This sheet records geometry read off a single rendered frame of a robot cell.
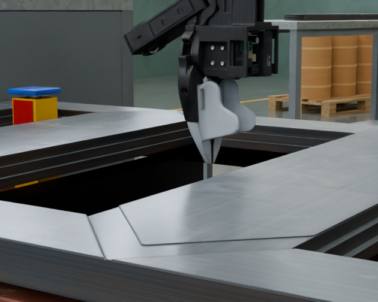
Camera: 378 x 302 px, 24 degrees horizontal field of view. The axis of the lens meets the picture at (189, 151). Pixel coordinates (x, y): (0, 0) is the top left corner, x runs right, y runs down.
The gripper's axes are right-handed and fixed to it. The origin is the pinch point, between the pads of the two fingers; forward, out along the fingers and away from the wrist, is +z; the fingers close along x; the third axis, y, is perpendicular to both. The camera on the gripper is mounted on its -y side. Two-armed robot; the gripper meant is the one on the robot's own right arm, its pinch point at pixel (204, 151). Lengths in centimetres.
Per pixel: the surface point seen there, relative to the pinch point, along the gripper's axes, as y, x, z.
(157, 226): 13.3, -28.0, 0.9
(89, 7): -65, 60, -16
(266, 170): 9.3, -2.8, 0.8
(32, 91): -43.3, 19.1, -2.9
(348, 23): -141, 375, -8
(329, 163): 12.9, 4.7, 0.8
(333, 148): 9.1, 14.4, 0.8
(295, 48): -152, 331, 4
